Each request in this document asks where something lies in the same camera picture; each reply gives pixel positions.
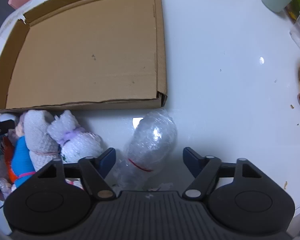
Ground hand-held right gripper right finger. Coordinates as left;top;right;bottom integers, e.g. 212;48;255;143
182;147;263;201

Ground clear bubble wrap bundle red band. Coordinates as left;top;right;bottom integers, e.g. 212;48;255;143
112;109;178;190

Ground white bubble wrap bundle purple band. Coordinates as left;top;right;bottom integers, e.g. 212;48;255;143
47;110;103;163

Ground blue cloth bundle pink band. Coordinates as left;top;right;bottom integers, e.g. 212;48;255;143
10;136;37;188

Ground pale pink knit bundle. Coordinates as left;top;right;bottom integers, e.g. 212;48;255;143
14;112;27;138

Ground white round bundle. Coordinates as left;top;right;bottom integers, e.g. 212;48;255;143
0;114;18;124

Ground shallow brown cardboard box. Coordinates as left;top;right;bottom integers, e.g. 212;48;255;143
0;0;168;113

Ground orange plastic bag bundle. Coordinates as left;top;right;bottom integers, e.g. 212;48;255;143
2;136;18;183

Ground striped colourful cloth bundle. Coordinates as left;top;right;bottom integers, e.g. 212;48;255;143
64;177;85;190

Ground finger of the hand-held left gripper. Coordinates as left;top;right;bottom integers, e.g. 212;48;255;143
0;119;15;145

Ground white sock bundle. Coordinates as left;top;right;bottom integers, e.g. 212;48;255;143
23;110;60;172

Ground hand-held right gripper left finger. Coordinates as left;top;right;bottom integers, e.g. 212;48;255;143
36;147;116;201

